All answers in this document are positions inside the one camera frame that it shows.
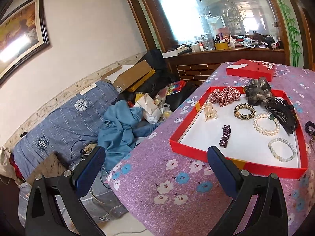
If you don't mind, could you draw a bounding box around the pale green bead bracelet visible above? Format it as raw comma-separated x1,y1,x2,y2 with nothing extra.
267,137,297,163

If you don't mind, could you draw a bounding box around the white pearl bracelet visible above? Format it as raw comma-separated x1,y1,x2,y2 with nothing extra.
252,113,282,136

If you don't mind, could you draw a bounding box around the purple rhinestone hair clip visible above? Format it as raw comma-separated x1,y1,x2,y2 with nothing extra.
219,125,231,148

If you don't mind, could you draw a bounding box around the leopard print hair tie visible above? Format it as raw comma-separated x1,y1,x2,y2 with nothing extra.
233,103,257,121

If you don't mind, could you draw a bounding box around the black claw hair clip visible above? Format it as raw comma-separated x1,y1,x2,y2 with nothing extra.
265,98,298,134

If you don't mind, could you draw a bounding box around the clear plastic hair claw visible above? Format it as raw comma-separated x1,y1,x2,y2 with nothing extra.
204,101,217,122

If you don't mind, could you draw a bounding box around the grey organza scrunchie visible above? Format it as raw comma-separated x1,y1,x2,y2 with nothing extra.
244,77,274,106

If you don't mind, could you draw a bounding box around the red plaid scrunchie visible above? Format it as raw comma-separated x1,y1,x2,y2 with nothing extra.
209,87,241,107

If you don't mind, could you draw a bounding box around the red open gift box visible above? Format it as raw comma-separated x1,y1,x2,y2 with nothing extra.
169,86,308,178

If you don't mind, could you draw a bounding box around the black satin scrunchie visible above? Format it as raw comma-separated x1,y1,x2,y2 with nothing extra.
305,121,315,137

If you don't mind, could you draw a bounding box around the blue cloth garment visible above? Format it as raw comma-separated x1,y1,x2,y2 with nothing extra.
97,100,160,171

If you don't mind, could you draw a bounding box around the red box lid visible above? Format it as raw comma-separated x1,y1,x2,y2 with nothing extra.
226,59,275,82

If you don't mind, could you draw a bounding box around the cardboard box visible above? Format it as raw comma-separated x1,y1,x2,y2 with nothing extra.
100,60,155,93

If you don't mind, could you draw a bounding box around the wooden sideboard counter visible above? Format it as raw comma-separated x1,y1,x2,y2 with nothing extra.
166,48,290,87

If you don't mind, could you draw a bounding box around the framed wall painting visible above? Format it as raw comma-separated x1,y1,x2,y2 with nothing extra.
1,0,50,84

